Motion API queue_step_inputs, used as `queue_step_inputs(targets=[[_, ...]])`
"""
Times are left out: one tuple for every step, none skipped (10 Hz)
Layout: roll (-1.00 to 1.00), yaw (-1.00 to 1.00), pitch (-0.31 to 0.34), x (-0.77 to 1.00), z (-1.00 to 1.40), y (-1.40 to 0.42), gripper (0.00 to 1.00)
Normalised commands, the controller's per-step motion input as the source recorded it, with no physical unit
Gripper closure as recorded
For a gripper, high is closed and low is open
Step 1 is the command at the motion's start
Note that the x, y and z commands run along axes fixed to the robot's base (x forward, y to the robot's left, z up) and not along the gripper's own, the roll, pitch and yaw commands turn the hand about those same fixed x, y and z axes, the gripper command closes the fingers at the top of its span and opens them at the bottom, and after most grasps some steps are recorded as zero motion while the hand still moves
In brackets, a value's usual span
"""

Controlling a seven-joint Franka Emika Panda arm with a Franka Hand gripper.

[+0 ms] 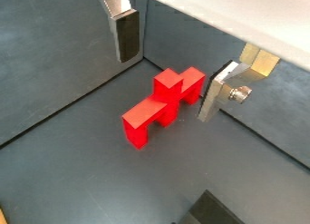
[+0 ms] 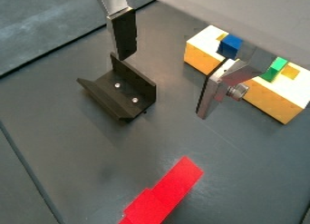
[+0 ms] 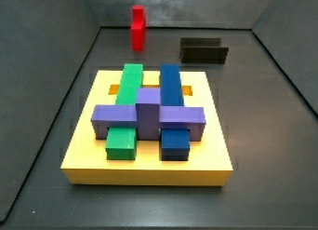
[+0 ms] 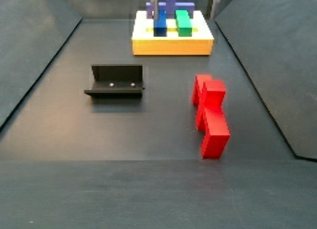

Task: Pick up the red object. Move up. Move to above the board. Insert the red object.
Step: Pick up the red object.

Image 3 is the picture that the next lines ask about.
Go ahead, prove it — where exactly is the red cross-shaped block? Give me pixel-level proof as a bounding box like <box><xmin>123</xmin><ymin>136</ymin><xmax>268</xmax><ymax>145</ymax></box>
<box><xmin>131</xmin><ymin>5</ymin><xmax>145</xmax><ymax>51</ymax></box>

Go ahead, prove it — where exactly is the yellow base board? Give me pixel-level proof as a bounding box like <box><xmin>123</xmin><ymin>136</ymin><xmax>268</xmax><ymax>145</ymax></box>
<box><xmin>61</xmin><ymin>70</ymin><xmax>232</xmax><ymax>186</ymax></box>

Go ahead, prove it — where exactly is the purple cross-shaped block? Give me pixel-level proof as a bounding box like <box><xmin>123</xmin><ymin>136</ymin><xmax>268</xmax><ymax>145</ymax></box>
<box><xmin>91</xmin><ymin>88</ymin><xmax>206</xmax><ymax>142</ymax></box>

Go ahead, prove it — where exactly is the dark blue long bar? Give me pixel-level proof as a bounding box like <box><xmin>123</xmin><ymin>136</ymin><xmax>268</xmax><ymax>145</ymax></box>
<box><xmin>160</xmin><ymin>64</ymin><xmax>190</xmax><ymax>161</ymax></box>

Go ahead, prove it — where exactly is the green long bar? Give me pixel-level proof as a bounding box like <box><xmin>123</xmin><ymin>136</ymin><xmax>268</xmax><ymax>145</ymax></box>
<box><xmin>105</xmin><ymin>63</ymin><xmax>143</xmax><ymax>160</ymax></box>

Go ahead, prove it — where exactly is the black block holder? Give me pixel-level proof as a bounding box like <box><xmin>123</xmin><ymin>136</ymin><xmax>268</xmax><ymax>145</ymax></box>
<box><xmin>180</xmin><ymin>37</ymin><xmax>228</xmax><ymax>64</ymax></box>

